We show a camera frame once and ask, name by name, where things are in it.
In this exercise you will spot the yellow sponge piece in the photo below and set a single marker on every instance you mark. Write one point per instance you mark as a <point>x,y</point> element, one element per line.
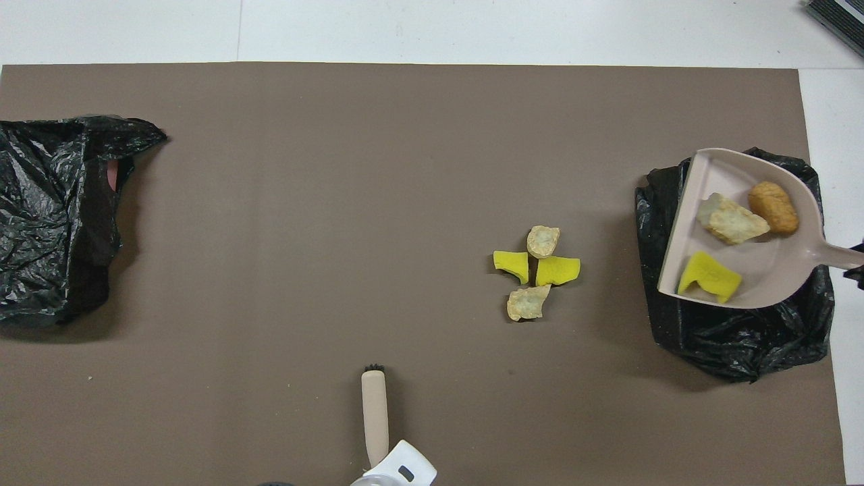
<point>511,263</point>
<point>709,277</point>
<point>557,271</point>

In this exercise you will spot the beige hand brush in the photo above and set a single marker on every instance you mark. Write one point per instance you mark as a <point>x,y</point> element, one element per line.
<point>374,418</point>

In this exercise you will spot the brown croquette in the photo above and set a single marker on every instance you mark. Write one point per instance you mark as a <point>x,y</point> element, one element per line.
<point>773,208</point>

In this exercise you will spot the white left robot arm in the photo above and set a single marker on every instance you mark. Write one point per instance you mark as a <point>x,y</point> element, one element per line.
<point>398,469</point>

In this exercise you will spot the brown table mat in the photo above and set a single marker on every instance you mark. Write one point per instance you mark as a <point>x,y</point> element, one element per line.
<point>270,270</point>

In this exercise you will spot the dark ribbed object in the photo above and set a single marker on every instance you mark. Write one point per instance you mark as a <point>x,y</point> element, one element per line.
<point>840,17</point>

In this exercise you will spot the pale bread chunk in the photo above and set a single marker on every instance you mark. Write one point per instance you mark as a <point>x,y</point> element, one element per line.
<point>543,241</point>
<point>528,304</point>
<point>732,219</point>

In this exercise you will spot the bin with black bag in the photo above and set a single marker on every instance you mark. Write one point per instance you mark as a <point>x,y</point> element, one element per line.
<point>40,202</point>
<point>742,344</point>

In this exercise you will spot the beige plastic dustpan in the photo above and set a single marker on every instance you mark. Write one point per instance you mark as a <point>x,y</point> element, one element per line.
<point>763,270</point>

